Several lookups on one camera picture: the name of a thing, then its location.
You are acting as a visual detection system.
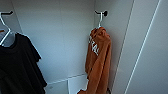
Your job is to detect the white wardrobe door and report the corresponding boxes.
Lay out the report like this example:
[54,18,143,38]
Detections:
[111,0,168,94]

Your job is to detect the orange hoodie white lettering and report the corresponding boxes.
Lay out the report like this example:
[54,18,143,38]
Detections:
[77,26,113,94]

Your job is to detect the white wardrobe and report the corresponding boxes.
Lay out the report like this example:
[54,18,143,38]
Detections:
[0,0,135,94]

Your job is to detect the white clothes hanger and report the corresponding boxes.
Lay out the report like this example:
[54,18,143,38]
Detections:
[95,13,105,31]
[0,13,17,47]

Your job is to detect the white inner shelf unit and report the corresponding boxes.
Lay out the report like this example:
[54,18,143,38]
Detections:
[43,73,90,94]

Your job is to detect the black garment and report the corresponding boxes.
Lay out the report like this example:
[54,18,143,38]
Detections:
[0,31,49,94]

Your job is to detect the black wall hook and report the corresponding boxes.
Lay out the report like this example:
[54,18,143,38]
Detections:
[0,10,15,17]
[93,9,109,18]

